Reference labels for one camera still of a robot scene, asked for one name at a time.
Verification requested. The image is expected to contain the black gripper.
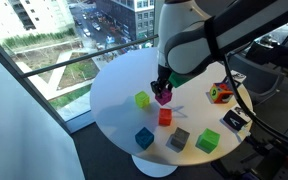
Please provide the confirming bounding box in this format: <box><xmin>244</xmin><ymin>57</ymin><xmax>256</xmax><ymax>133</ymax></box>
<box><xmin>150</xmin><ymin>65</ymin><xmax>174</xmax><ymax>98</ymax></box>

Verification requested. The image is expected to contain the pink embossed block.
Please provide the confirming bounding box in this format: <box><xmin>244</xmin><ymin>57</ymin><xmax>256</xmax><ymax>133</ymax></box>
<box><xmin>154</xmin><ymin>88</ymin><xmax>174</xmax><ymax>107</ymax></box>

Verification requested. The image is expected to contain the grey embossed block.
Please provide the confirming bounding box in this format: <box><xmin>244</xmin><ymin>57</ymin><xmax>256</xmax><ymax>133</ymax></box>
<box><xmin>169</xmin><ymin>126</ymin><xmax>191</xmax><ymax>150</ymax></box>

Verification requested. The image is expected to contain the lime yellow block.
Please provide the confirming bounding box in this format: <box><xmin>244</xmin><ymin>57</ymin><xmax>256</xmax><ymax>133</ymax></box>
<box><xmin>134</xmin><ymin>90</ymin><xmax>151</xmax><ymax>109</ymax></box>

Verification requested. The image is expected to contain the orange block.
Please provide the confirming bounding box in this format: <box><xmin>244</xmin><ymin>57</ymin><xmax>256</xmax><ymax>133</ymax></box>
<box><xmin>158</xmin><ymin>107</ymin><xmax>173</xmax><ymax>127</ymax></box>

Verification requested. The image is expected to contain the blue embossed block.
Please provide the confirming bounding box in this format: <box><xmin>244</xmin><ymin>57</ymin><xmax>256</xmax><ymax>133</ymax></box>
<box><xmin>134</xmin><ymin>126</ymin><xmax>155</xmax><ymax>150</ymax></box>

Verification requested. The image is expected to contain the green dotted block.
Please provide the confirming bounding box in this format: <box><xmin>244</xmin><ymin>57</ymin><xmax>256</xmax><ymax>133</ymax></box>
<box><xmin>195</xmin><ymin>128</ymin><xmax>221</xmax><ymax>154</ymax></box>

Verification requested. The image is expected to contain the colourful orange soft cube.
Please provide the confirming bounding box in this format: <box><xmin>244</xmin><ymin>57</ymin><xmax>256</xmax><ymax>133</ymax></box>
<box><xmin>209</xmin><ymin>82</ymin><xmax>234</xmax><ymax>105</ymax></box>

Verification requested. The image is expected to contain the teal animal soft cube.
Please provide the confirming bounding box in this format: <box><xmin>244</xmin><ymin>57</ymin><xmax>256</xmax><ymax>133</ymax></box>
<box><xmin>224</xmin><ymin>69</ymin><xmax>247</xmax><ymax>88</ymax></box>

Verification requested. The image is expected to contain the zebra print soft cube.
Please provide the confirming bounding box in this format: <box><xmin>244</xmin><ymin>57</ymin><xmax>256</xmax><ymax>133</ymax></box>
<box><xmin>222</xmin><ymin>106</ymin><xmax>252</xmax><ymax>132</ymax></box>

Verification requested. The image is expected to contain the dark window railing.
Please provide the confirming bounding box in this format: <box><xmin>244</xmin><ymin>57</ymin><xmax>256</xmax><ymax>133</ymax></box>
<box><xmin>19</xmin><ymin>34</ymin><xmax>159</xmax><ymax>79</ymax></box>

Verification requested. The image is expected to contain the dark chair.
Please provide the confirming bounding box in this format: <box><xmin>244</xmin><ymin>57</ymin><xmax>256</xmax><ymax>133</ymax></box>
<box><xmin>228</xmin><ymin>33</ymin><xmax>288</xmax><ymax>104</ymax></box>

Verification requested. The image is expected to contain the black equipment cart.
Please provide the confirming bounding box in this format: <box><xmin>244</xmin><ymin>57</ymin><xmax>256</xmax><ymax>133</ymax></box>
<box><xmin>213</xmin><ymin>123</ymin><xmax>288</xmax><ymax>180</ymax></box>

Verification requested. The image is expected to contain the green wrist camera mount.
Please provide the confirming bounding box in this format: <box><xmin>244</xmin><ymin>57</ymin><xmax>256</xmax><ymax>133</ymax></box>
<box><xmin>168</xmin><ymin>70</ymin><xmax>198</xmax><ymax>89</ymax></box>

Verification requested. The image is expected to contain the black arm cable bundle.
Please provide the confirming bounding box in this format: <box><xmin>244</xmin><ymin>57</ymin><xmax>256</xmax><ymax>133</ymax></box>
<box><xmin>203</xmin><ymin>0</ymin><xmax>288</xmax><ymax>151</ymax></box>

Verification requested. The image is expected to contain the white table pedestal base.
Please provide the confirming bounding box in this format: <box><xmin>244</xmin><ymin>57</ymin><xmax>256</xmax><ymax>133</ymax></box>
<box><xmin>131</xmin><ymin>154</ymin><xmax>178</xmax><ymax>178</ymax></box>

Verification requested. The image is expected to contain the dark window frame post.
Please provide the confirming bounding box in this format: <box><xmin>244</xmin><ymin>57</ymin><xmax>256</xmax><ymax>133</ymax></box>
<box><xmin>0</xmin><ymin>27</ymin><xmax>73</xmax><ymax>134</ymax></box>

